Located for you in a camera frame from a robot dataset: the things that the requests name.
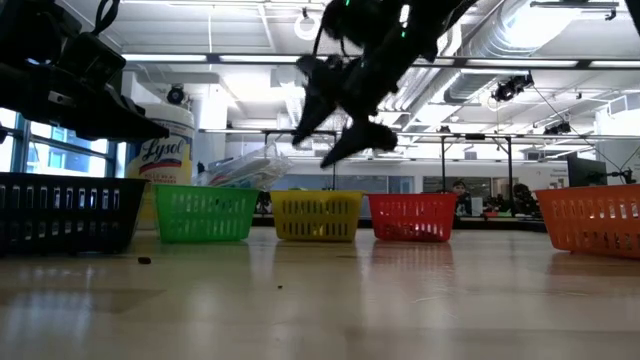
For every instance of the black plastic basket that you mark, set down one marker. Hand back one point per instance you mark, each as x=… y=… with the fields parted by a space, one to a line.
x=65 y=179

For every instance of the person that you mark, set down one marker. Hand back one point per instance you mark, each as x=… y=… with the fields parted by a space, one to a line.
x=461 y=197

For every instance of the orange plastic basket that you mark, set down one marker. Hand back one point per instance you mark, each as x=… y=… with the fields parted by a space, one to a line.
x=590 y=200

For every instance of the yellow plastic basket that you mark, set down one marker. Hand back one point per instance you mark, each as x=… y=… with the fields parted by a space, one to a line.
x=315 y=196

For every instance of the LED light bar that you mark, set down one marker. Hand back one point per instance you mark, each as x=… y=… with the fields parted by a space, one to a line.
x=250 y=59

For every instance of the green plastic basket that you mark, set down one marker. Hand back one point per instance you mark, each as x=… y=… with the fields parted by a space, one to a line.
x=205 y=235

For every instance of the black ceiling camera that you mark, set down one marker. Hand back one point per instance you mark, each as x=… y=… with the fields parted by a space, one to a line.
x=557 y=129
x=510 y=89
x=176 y=94

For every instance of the small black crumb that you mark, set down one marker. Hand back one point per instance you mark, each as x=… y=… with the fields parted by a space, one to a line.
x=144 y=260

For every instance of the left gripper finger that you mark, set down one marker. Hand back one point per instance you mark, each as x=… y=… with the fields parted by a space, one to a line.
x=95 y=60
x=75 y=110

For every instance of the red plastic basket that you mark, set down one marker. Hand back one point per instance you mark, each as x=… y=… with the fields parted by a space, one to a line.
x=412 y=200

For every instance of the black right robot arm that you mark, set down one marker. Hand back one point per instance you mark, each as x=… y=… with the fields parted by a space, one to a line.
x=360 y=20

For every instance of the Lysol wipes canister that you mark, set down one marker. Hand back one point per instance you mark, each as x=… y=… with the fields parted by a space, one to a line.
x=170 y=160

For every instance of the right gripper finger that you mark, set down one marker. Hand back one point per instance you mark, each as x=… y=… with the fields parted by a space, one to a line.
x=320 y=90
x=365 y=140

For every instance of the black background robot arm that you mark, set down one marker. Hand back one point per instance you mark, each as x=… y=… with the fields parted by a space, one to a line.
x=525 y=197

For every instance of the window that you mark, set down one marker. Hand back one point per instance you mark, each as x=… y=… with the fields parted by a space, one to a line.
x=60 y=150

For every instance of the black workstation frame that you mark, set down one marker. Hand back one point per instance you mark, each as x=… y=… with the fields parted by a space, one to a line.
x=443 y=165
x=265 y=150

